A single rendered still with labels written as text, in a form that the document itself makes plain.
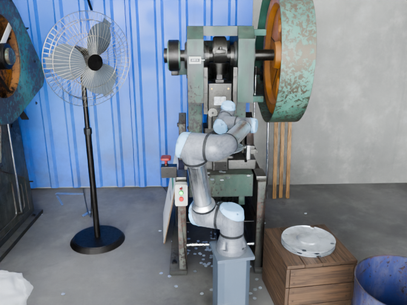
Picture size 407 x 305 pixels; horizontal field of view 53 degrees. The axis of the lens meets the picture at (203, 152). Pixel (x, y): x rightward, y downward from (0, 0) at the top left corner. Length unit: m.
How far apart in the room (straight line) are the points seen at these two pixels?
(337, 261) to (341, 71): 2.13
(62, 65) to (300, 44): 1.36
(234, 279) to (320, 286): 0.49
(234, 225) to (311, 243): 0.53
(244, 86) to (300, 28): 0.48
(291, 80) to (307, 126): 1.77
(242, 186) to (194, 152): 0.85
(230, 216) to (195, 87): 0.86
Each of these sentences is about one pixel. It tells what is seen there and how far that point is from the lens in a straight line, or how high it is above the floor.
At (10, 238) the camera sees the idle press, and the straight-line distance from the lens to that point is 3.31.
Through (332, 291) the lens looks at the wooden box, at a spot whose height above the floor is 0.17.
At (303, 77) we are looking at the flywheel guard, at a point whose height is 1.25.
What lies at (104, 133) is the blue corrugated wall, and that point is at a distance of 3.85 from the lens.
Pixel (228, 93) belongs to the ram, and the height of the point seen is 1.11.
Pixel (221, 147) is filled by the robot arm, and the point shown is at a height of 1.03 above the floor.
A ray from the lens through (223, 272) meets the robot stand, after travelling 2.03.
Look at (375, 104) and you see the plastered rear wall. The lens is 4.12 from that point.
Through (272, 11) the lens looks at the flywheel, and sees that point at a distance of 2.72.
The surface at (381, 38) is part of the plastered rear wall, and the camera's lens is 4.04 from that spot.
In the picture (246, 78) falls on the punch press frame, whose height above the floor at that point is 1.21.
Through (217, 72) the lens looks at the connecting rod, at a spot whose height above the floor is 1.23.
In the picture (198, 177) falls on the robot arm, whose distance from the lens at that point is 1.80.
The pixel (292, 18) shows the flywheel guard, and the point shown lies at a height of 1.54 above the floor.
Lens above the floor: 1.51
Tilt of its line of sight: 18 degrees down
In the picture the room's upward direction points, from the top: straight up
